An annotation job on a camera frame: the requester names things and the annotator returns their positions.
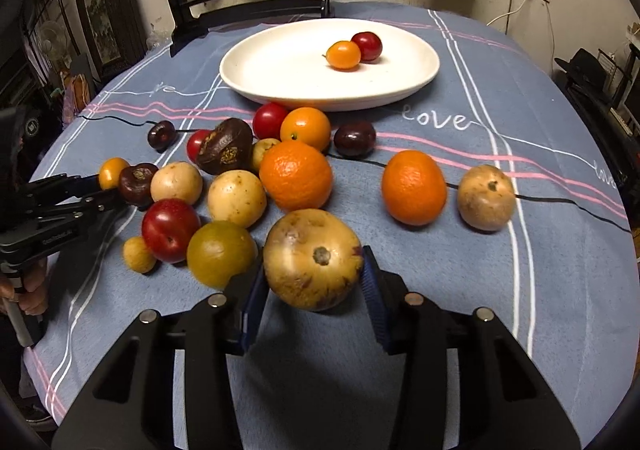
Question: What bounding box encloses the small yellow fruit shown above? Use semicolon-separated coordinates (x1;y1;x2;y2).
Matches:
250;138;282;174

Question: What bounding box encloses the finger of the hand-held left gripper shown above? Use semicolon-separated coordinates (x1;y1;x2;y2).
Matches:
30;190;132;227
27;173;103;203

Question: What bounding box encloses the black desk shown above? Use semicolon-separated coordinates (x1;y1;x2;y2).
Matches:
552;57;640;191

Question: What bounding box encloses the large tan spotted fruit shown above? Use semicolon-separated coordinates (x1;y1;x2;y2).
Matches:
262;209;363;312

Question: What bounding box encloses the medium smooth orange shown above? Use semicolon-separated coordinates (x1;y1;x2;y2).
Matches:
279;106;332;153

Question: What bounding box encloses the black hat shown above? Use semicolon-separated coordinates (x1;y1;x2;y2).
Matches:
554;48;608;90

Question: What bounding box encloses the orange patterned bag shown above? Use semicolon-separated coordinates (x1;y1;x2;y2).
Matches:
62;72;93;125

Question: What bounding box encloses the small tan longan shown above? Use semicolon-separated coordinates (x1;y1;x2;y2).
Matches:
122;236;157;275

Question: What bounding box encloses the round dark brown mangosteen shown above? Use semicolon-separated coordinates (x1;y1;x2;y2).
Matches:
118;163;160;207

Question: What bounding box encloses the dark framed painting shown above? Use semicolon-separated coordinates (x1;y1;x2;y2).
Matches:
70;0;148;80

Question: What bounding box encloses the green-yellow citrus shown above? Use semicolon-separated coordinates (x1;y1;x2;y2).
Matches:
186;221;259;289

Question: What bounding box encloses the orange mandarin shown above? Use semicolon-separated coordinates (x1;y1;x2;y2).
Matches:
381;150;448;227

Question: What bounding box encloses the small dark purple fruit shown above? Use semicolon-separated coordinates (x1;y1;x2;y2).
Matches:
147;120;178;153

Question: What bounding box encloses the tan round fruit dark stem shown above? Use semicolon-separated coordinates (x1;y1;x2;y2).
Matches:
456;164;517;232

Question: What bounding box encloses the small red plum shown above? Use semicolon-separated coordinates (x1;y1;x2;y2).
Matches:
252;102;290;141
350;31;384;63

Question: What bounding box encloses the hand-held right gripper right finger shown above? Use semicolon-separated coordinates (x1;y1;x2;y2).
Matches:
361;245;583;450

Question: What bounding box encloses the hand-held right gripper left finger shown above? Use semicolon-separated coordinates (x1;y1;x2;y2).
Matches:
50;260;271;450

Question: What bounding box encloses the person's left hand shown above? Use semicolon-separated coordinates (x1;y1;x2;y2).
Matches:
0;256;49;317

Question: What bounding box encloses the heart-shaped dark brown mangosteen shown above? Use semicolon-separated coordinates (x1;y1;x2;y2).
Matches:
196;118;254;175

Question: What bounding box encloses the blue-grey striped tablecloth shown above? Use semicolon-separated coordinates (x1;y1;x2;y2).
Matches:
22;1;633;450

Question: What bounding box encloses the black box white logo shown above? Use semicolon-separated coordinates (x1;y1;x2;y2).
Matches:
0;104;48;171

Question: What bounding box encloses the pale tan round fruit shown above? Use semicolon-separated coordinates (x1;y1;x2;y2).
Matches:
207;170;268;229
150;161;204;207

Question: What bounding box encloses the white oval plate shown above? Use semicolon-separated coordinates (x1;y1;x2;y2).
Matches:
219;18;441;112

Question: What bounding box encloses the white electric fan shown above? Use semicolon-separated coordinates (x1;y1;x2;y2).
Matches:
37;20;76;75

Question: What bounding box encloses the dark purple plum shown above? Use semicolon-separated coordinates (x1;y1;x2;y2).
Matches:
333;121;377;159

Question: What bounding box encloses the large red plum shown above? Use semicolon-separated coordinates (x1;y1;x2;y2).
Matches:
141;198;202;265

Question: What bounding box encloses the small orange kumquat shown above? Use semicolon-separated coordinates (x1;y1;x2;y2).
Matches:
324;40;362;70
98;157;131;191

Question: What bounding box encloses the small red cherry tomato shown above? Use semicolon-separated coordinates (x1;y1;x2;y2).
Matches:
186;129;212;164

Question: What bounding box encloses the large dimpled orange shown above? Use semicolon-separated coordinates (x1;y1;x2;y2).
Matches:
258;140;334;212

